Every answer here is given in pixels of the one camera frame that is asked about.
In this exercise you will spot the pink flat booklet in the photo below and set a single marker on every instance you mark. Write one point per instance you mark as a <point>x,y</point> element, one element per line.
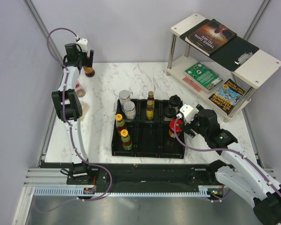
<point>192,84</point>

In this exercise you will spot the right aluminium frame post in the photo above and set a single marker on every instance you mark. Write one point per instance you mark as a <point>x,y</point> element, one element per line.
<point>256,19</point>

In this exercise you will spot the pink-lid spice shaker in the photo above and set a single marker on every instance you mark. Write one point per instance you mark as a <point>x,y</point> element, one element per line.
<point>80,91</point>

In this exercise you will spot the black-lid pepper shaker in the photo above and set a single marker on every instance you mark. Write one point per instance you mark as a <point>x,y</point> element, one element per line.
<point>175,102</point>
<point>169,113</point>

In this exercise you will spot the silver-lid salt jar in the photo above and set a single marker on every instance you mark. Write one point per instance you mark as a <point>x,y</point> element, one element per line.
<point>124,96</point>

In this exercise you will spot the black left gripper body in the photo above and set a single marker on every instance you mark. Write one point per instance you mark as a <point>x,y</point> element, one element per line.
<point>82,57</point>

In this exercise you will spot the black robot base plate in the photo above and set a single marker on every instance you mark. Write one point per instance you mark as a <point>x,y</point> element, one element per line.
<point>145,177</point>

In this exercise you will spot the dark Three Days book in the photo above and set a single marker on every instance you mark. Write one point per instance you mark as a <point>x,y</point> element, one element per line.
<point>210,37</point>

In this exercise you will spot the black clipboard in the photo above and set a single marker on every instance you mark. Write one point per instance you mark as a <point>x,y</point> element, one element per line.
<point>229,54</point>

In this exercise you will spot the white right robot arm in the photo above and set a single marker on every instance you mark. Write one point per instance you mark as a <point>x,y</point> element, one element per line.
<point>246,178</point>

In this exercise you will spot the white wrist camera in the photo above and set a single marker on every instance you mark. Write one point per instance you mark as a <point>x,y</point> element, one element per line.
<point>187,112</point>
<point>83,43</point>

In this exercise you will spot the yellow-lid clear spice shaker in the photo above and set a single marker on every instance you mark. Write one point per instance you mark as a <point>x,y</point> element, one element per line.
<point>85,109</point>

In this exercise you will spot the green paperback book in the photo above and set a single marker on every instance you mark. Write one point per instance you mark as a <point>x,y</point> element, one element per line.
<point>204,77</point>

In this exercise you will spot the black six-compartment plastic tray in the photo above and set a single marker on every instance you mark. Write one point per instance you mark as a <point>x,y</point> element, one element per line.
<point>150,138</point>

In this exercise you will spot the white two-tier shelf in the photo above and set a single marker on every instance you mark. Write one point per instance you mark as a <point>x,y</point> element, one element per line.
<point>244,60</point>

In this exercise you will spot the brown-lid spice jar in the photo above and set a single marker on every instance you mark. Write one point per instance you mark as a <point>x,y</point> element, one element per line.
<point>129,110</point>

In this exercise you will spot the yellow-cap sauce bottle front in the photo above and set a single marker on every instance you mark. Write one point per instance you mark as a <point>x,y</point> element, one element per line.
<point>120,123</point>

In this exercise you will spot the aluminium corner frame post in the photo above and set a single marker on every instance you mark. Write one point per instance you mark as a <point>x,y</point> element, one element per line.
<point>51,47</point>

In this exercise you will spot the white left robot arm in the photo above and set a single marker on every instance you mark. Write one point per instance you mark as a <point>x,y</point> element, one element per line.
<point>69,109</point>

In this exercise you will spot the white slotted cable duct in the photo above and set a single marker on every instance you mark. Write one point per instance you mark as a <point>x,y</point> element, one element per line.
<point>83,192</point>

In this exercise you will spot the small yellow-label brown bottle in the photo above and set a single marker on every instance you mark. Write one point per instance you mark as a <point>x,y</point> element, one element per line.
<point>151,96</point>

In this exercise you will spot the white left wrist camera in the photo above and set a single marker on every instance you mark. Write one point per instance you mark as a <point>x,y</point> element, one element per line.
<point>83,43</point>

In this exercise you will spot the yellow-cap sauce bottle tall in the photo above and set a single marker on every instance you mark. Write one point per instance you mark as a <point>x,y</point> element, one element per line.
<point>126,140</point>

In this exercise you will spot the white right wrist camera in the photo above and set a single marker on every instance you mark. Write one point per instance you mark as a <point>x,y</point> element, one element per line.
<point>187,112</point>

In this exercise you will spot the small brown-lid jar edge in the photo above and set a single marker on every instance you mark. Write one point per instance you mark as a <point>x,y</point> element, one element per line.
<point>150,110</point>

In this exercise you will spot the red-lid sauce jar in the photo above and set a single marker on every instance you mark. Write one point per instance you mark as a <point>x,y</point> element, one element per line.
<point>88,69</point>
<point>178,128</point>

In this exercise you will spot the colourful Treehouse book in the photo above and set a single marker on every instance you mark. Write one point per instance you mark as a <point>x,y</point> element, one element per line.
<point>227,96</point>

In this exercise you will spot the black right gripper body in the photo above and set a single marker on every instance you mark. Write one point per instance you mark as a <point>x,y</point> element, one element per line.
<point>194,125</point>

